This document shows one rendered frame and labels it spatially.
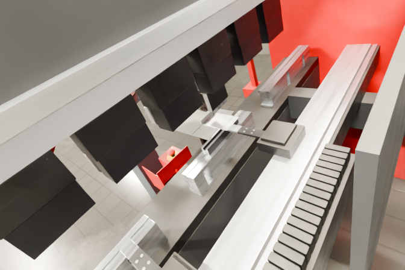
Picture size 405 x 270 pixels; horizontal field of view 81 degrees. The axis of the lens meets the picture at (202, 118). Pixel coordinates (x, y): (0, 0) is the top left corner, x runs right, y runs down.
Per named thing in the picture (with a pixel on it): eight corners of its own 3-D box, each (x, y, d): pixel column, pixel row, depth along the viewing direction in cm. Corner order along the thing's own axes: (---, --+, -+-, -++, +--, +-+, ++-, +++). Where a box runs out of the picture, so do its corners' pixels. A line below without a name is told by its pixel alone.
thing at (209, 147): (232, 121, 98) (231, 115, 96) (238, 122, 96) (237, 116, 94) (203, 153, 87) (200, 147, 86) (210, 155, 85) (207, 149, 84)
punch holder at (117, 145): (141, 138, 70) (114, 90, 61) (160, 144, 64) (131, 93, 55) (99, 174, 62) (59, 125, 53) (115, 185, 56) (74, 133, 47)
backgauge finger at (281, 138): (239, 121, 94) (236, 111, 91) (306, 134, 76) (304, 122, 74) (222, 140, 87) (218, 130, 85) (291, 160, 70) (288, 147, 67)
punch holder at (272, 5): (266, 31, 112) (260, -6, 104) (284, 29, 107) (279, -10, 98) (251, 44, 104) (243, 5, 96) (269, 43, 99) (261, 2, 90)
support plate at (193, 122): (190, 105, 116) (190, 103, 115) (234, 113, 98) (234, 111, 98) (165, 128, 106) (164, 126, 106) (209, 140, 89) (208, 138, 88)
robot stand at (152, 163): (152, 199, 208) (106, 133, 167) (166, 184, 218) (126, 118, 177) (165, 208, 196) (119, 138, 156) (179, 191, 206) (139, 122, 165)
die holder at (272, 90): (300, 59, 143) (298, 45, 138) (310, 59, 139) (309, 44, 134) (261, 106, 116) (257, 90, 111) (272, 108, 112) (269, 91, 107)
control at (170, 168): (179, 160, 136) (168, 137, 127) (199, 170, 125) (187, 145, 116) (153, 185, 127) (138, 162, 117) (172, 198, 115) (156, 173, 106)
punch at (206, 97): (225, 100, 91) (219, 79, 86) (229, 101, 90) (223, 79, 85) (210, 116, 86) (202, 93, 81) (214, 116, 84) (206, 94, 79)
